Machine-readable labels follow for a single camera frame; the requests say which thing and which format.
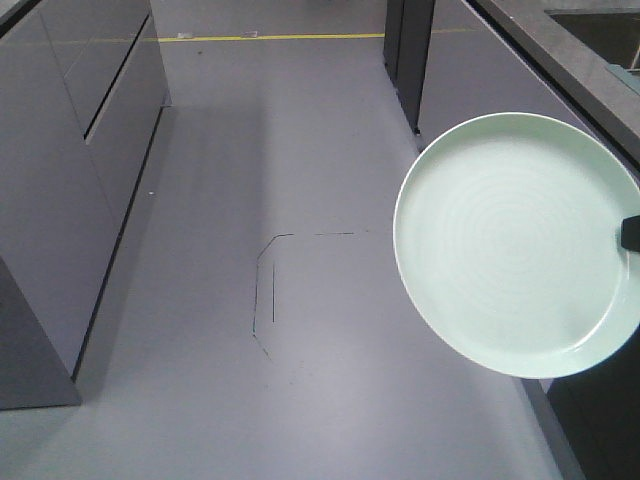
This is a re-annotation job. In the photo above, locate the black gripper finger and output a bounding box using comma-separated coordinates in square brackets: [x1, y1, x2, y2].
[620, 215, 640, 252]

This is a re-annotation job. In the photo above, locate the mint green round plate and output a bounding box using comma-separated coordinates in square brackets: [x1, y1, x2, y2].
[393, 112, 639, 379]

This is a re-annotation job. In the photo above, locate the dark kitchen counter unit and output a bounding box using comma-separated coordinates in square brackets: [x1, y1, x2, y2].
[417, 0, 640, 480]

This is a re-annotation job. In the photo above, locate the dark grey cabinet column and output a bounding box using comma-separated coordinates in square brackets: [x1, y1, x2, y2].
[383, 0, 435, 134]

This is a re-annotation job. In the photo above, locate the grey cabinet with drawers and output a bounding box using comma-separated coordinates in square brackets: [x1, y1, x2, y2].
[1, 1, 169, 410]

